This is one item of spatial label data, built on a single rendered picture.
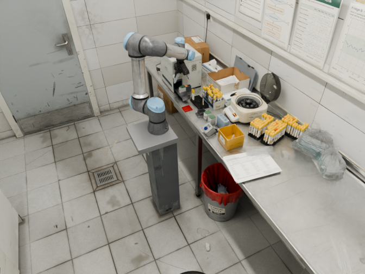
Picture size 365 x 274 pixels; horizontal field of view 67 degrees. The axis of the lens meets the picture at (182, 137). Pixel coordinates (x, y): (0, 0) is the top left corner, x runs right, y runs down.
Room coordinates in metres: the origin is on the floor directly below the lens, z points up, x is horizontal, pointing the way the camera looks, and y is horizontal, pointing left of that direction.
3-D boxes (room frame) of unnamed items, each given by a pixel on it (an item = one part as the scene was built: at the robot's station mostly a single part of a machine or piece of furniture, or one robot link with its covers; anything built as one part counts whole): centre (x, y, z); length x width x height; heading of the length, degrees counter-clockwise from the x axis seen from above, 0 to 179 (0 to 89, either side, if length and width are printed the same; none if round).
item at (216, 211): (1.49, -0.32, 0.22); 0.38 x 0.37 x 0.44; 24
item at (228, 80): (2.09, -0.40, 0.95); 0.29 x 0.25 x 0.15; 114
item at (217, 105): (1.92, -0.26, 0.91); 0.20 x 0.10 x 0.07; 24
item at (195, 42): (2.73, -0.14, 0.97); 0.31 x 0.23 x 0.18; 18
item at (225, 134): (1.42, -0.33, 0.93); 0.13 x 0.13 x 0.10; 21
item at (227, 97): (1.92, -0.46, 0.92); 0.24 x 0.12 x 0.10; 114
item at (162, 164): (1.55, 0.17, 0.44); 0.20 x 0.20 x 0.87; 24
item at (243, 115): (1.74, -0.49, 0.94); 0.30 x 0.24 x 0.12; 105
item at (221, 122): (1.57, -0.29, 0.92); 0.10 x 0.07 x 0.10; 26
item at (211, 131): (1.53, -0.20, 0.92); 0.13 x 0.07 x 0.08; 114
